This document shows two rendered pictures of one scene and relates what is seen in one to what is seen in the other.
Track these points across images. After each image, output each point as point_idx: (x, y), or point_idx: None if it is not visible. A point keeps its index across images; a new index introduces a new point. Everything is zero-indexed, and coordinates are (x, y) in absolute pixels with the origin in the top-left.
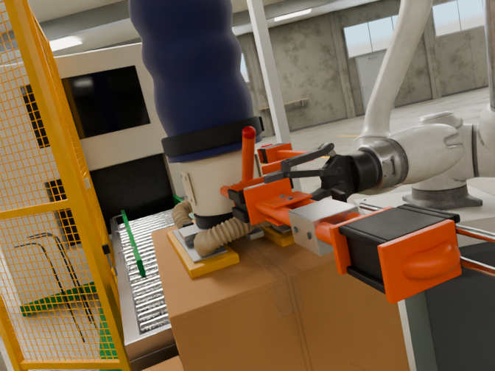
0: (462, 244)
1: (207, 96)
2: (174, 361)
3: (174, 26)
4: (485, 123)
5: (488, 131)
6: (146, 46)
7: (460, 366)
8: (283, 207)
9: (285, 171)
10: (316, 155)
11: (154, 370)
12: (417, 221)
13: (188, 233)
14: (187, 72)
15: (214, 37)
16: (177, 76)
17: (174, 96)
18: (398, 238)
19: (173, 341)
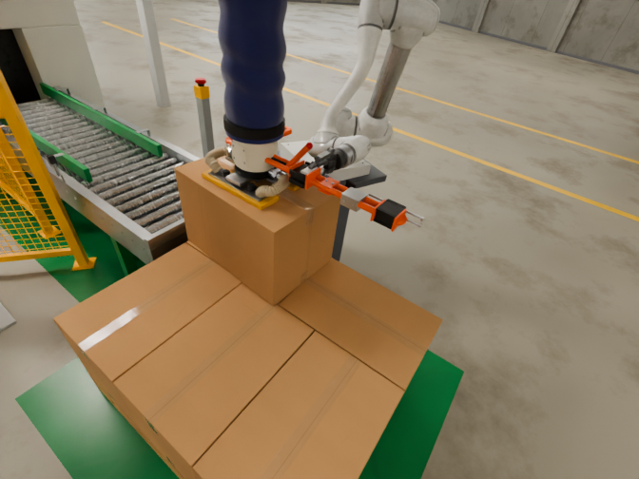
0: (342, 179)
1: (272, 109)
2: (185, 246)
3: (264, 64)
4: (363, 120)
5: (363, 124)
6: (237, 66)
7: None
8: (333, 188)
9: (318, 162)
10: (328, 155)
11: (175, 253)
12: (397, 208)
13: (240, 182)
14: (265, 94)
15: (280, 73)
16: (259, 94)
17: (252, 105)
18: (397, 216)
19: (176, 234)
